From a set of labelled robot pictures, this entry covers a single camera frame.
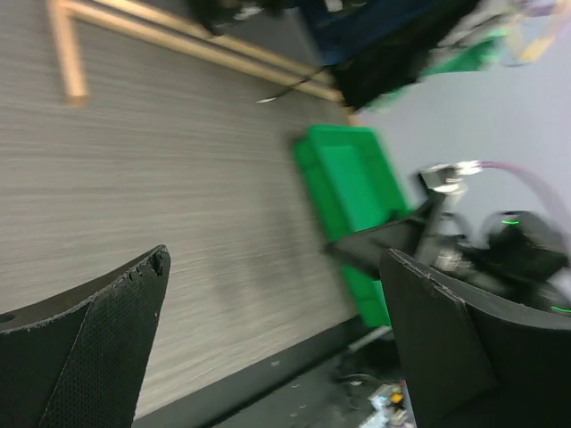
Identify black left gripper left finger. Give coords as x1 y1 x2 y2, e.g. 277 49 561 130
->
1 245 171 428

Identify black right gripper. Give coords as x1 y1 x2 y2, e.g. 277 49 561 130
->
325 202 444 279

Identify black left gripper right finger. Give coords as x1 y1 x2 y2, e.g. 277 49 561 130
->
379 250 570 427

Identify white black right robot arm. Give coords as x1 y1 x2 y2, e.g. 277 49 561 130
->
325 201 570 317

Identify green plastic tray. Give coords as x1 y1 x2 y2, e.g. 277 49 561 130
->
292 125 418 330

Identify black hanging garment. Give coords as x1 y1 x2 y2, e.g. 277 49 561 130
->
329 20 451 111

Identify green hanging garment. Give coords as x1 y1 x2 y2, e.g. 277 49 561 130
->
366 30 504 111

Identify wooden clothes rack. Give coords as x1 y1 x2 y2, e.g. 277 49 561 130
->
45 0 342 106

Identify black drawstring cord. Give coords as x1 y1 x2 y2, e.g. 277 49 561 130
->
255 66 331 105

